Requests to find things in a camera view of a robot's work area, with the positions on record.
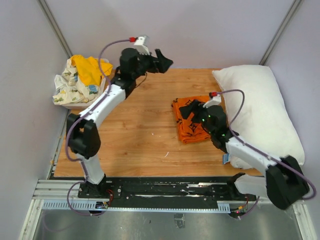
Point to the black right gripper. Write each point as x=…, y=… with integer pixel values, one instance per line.
x=195, y=106

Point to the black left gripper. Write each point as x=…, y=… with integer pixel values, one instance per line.
x=164, y=64

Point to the orange patterned plush pillowcase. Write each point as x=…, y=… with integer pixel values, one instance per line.
x=188, y=132

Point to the white pillow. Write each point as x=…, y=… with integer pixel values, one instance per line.
x=256, y=110

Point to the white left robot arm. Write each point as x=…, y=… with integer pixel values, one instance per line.
x=82, y=135

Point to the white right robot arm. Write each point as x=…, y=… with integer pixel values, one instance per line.
x=282, y=180

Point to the blue pillow care tag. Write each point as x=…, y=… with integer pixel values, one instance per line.
x=226, y=158

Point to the yellow cloth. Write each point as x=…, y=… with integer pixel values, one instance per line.
x=88, y=69

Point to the white printed cloth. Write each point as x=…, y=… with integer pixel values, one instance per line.
x=70, y=90

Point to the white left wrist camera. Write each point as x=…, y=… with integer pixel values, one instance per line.
x=140, y=45

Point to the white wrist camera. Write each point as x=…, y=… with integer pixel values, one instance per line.
x=214, y=100
x=140, y=45

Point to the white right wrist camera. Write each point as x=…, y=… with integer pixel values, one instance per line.
x=214, y=100

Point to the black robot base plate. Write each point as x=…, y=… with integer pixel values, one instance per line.
x=212, y=187

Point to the left aluminium frame post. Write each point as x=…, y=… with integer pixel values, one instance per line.
x=57, y=49

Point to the aluminium frame post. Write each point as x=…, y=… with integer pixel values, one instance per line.
x=292, y=11
x=57, y=49

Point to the right aluminium frame post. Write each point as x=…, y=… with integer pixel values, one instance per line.
x=292, y=11

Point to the grey slotted cable duct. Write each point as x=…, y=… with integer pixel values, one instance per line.
x=141, y=204

